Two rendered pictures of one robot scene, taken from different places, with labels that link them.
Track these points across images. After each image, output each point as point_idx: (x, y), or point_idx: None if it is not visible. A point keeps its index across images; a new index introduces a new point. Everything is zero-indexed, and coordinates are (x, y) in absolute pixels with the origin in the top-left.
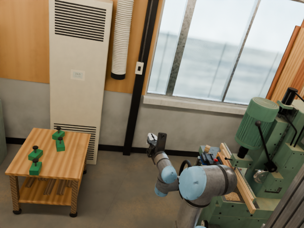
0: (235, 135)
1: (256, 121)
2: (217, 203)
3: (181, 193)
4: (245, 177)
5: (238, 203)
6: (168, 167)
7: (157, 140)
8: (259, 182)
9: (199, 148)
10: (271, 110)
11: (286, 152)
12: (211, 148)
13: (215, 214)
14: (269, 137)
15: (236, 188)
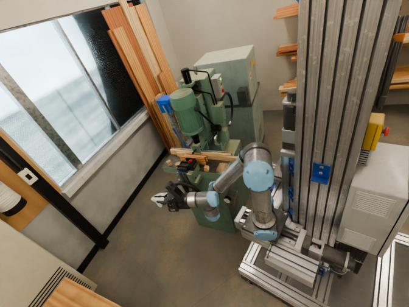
0: (184, 133)
1: (194, 108)
2: None
3: (259, 190)
4: None
5: (229, 165)
6: (207, 195)
7: (171, 192)
8: (219, 143)
9: (164, 169)
10: (192, 94)
11: (217, 111)
12: (170, 159)
13: None
14: (201, 112)
15: (216, 161)
